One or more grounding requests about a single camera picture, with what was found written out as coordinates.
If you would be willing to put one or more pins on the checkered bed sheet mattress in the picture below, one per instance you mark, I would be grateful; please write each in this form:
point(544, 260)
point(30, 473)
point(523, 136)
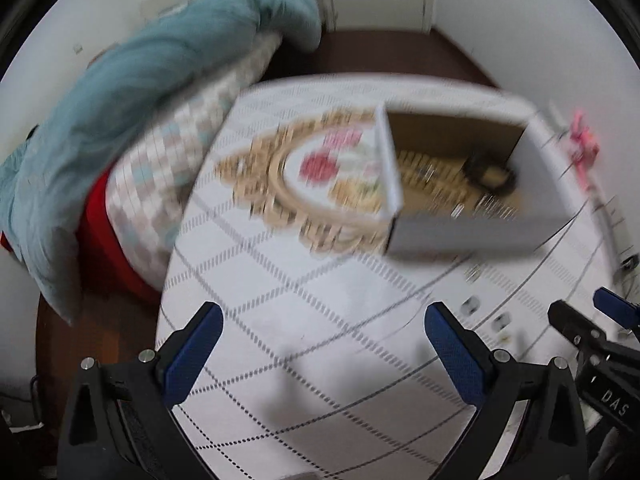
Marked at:
point(147, 190)

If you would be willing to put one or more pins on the patterned white tablecloth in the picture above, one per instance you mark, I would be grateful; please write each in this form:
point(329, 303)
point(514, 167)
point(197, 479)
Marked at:
point(323, 366)

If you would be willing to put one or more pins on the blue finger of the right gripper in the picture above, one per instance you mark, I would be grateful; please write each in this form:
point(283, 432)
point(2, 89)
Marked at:
point(623, 312)
point(578, 330)

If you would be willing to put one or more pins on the black smart band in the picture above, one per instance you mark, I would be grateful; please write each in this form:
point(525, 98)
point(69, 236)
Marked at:
point(486, 172)

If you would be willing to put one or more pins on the teal blue duvet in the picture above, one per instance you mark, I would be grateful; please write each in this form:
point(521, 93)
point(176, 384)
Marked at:
point(45, 181)

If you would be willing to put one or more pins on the red fabric under mattress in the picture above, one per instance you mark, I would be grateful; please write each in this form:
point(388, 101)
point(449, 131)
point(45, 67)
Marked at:
point(104, 269)

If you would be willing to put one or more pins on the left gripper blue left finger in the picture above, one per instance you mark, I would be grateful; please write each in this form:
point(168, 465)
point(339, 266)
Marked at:
point(184, 354)

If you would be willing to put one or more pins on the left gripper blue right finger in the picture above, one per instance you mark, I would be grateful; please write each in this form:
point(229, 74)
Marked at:
point(463, 354)

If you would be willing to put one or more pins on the white cardboard box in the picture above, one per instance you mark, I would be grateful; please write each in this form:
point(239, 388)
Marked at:
point(433, 210)

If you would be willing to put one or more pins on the pink panther plush toy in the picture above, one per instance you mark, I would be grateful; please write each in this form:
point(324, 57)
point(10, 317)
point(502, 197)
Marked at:
point(584, 149)

